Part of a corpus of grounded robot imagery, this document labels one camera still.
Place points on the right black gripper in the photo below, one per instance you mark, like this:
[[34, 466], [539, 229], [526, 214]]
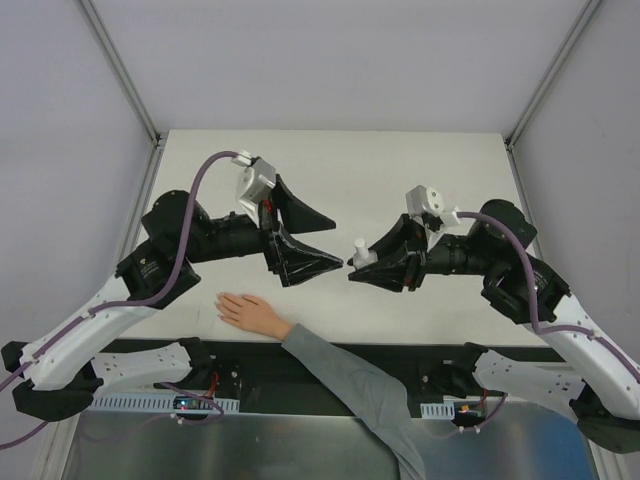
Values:
[[416, 255]]

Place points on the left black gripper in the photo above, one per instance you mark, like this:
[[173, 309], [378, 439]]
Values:
[[269, 235]]

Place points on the clear nail polish bottle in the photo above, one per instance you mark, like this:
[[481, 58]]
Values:
[[363, 256]]

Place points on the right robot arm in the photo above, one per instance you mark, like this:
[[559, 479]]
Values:
[[600, 394]]

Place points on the grey sleeved forearm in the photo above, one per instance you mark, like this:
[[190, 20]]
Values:
[[378, 399]]

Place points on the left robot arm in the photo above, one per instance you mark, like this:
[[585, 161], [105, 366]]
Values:
[[61, 374]]

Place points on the person's hand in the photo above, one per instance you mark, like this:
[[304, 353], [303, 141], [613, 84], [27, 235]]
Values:
[[253, 315]]

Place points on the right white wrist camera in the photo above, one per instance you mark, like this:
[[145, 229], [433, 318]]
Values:
[[426, 206]]

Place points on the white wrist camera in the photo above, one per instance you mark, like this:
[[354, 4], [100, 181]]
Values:
[[255, 183], [426, 206]]

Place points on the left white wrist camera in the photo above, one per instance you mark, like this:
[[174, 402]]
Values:
[[255, 183]]

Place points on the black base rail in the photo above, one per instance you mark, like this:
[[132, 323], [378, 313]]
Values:
[[307, 375]]

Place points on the right white cable duct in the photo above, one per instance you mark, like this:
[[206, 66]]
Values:
[[438, 411]]

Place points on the right aluminium frame post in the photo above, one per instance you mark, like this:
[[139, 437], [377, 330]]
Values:
[[553, 71]]

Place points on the aluminium frame post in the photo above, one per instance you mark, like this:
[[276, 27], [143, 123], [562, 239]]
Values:
[[553, 71], [118, 68]]

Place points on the left aluminium frame post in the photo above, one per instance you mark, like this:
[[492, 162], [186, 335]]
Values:
[[118, 68]]

